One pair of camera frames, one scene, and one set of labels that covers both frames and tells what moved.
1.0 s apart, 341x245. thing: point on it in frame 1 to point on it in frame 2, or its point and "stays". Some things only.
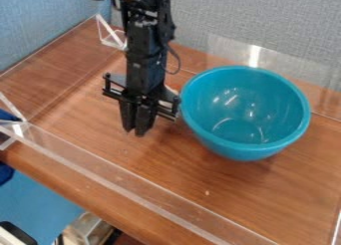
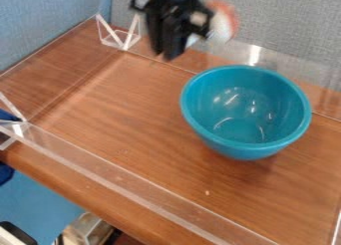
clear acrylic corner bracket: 111,36 stays
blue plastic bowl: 245,111 stays
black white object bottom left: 14,236 stays
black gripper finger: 146,117 to 176,31
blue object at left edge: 7,170 stays
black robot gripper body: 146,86 to 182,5
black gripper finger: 129,115 to 155,18
